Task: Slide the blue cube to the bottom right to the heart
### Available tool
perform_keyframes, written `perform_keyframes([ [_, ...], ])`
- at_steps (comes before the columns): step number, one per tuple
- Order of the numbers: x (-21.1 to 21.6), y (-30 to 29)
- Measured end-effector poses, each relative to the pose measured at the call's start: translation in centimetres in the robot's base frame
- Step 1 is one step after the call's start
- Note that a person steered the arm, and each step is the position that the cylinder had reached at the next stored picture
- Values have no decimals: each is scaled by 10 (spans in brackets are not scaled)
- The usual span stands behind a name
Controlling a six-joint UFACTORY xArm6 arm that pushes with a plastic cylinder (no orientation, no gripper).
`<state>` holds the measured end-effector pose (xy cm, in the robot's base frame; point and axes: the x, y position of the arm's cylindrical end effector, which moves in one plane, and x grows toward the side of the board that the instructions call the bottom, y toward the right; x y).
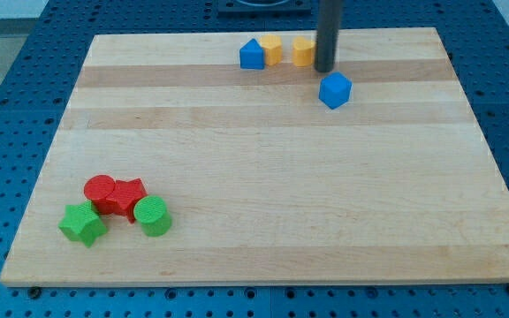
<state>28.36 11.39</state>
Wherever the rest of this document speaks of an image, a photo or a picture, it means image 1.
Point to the blue cube block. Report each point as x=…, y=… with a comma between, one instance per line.
x=335, y=90

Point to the yellow heart block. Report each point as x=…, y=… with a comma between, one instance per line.
x=303, y=51

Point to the blue triangle block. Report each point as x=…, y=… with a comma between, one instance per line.
x=251, y=56

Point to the yellow pentagon block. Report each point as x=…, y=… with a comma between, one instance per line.
x=272, y=48

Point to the green cylinder block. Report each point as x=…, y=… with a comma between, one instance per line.
x=152, y=214

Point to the wooden board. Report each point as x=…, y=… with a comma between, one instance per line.
x=264, y=183

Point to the red star block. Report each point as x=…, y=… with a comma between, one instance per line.
x=122, y=200

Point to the red cylinder block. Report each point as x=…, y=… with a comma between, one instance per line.
x=97, y=189

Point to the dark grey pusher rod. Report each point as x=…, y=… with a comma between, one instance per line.
x=328, y=25

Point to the green star block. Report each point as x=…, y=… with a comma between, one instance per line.
x=82, y=223

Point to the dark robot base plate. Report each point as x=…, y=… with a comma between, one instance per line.
x=233, y=7

